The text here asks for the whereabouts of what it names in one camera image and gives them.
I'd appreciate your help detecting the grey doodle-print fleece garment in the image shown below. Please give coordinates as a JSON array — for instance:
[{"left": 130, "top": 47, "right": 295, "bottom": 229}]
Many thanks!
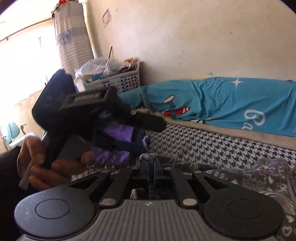
[{"left": 138, "top": 154, "right": 295, "bottom": 240}]

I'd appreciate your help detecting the person's left hand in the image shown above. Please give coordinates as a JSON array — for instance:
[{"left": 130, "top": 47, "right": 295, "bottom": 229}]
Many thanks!
[{"left": 18, "top": 133, "right": 94, "bottom": 191}]

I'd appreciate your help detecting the purple folded garment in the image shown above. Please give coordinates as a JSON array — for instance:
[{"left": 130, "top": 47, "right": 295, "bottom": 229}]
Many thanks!
[{"left": 91, "top": 120, "right": 152, "bottom": 165}]

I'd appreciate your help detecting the houndstooth pattern mattress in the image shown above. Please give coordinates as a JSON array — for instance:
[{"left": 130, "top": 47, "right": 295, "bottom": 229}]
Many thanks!
[{"left": 70, "top": 117, "right": 296, "bottom": 182}]

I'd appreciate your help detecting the white perforated plastic basket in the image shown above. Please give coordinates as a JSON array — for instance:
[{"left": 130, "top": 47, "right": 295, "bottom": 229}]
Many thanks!
[{"left": 82, "top": 62, "right": 140, "bottom": 93}]

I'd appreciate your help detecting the green chair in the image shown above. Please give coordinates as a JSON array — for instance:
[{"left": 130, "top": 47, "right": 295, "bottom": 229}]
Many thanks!
[{"left": 1, "top": 121, "right": 30, "bottom": 150}]

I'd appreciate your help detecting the clear plastic bag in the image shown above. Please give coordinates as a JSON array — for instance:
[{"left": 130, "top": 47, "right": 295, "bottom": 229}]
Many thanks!
[{"left": 74, "top": 57, "right": 131, "bottom": 92}]

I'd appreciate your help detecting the grey checked fabric cover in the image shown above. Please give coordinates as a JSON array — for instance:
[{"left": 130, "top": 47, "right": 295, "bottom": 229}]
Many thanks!
[{"left": 53, "top": 1, "right": 94, "bottom": 77}]

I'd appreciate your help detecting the blue cartoon-print bed sheet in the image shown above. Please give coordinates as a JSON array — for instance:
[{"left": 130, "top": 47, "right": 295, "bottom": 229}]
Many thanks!
[{"left": 119, "top": 77, "right": 295, "bottom": 137}]

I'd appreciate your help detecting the white wall switch plate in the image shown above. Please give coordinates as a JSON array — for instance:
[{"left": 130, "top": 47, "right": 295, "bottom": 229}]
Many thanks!
[{"left": 102, "top": 9, "right": 112, "bottom": 28}]

